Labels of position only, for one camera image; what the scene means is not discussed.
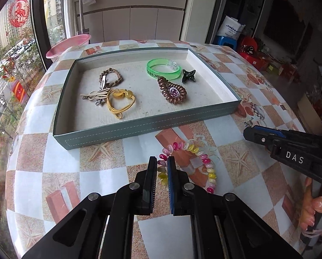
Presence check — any checkered printed tablecloth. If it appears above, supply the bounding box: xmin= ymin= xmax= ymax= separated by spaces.
xmin=5 ymin=39 xmax=314 ymax=259

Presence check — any white pole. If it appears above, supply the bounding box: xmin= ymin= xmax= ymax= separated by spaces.
xmin=78 ymin=0 xmax=89 ymax=33

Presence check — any white paper bag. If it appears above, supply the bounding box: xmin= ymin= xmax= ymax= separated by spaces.
xmin=220 ymin=16 xmax=245 ymax=40

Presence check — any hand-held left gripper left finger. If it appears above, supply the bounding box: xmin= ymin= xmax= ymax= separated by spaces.
xmin=22 ymin=156 xmax=158 ymax=259

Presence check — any pink plastic basin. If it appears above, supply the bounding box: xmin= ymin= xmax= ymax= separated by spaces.
xmin=46 ymin=34 xmax=92 ymax=59

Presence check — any grey-green jewelry tray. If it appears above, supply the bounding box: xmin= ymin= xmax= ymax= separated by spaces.
xmin=52 ymin=47 xmax=242 ymax=151

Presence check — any brown spiral hair tie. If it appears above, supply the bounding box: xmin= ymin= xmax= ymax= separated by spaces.
xmin=157 ymin=77 xmax=188 ymax=104

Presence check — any dark wall screen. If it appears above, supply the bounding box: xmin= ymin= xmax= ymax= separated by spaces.
xmin=263 ymin=0 xmax=313 ymax=55

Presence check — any white cabinet counter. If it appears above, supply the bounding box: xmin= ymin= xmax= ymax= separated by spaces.
xmin=77 ymin=0 xmax=190 ymax=44

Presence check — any pastel spiral hair tie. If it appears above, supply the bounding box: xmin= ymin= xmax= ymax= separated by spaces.
xmin=157 ymin=139 xmax=218 ymax=195

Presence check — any green translucent bracelet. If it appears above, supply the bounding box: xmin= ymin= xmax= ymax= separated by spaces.
xmin=146 ymin=58 xmax=182 ymax=81

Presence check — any brown braided bracelet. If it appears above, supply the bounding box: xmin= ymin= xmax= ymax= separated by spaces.
xmin=99 ymin=68 xmax=123 ymax=88

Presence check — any pile of gift boxes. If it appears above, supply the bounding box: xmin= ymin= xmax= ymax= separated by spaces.
xmin=265 ymin=61 xmax=299 ymax=79

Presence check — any red paper-cut window sticker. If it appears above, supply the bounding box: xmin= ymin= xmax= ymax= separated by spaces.
xmin=7 ymin=0 xmax=31 ymax=28

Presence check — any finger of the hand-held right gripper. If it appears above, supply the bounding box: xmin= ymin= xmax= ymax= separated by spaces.
xmin=254 ymin=125 xmax=286 ymax=139
xmin=243 ymin=125 xmax=275 ymax=150

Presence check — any brown cardboard box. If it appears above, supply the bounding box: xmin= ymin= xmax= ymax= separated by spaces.
xmin=298 ymin=90 xmax=322 ymax=136

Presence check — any beige bow hair clip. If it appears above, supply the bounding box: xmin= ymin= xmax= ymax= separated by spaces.
xmin=80 ymin=89 xmax=110 ymax=106

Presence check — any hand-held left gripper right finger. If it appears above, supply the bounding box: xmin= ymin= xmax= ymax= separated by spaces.
xmin=168 ymin=156 xmax=303 ymax=259

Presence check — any yellow cord hair tie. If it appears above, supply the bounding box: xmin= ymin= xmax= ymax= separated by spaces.
xmin=107 ymin=88 xmax=136 ymax=119

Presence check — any person's right hand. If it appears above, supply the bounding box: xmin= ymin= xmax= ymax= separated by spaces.
xmin=298 ymin=177 xmax=322 ymax=234

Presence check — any blue plastic stool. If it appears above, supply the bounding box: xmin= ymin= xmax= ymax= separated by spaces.
xmin=215 ymin=35 xmax=239 ymax=51

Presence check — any black hair claw clip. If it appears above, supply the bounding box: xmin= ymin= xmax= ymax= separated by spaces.
xmin=181 ymin=69 xmax=197 ymax=84

